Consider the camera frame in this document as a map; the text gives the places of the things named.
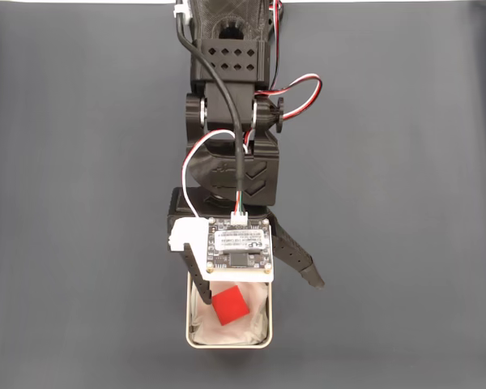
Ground red cube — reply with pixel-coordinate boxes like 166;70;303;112
211;284;251;327

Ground square metal box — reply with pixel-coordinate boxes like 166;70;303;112
185;267;274;350

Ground white tissue paper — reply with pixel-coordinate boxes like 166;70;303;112
190;281;270;345

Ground dark grey table mat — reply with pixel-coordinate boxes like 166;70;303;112
0;2;486;389

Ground red white servo cable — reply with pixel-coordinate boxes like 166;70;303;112
245;0;324;143
180;129;255;220

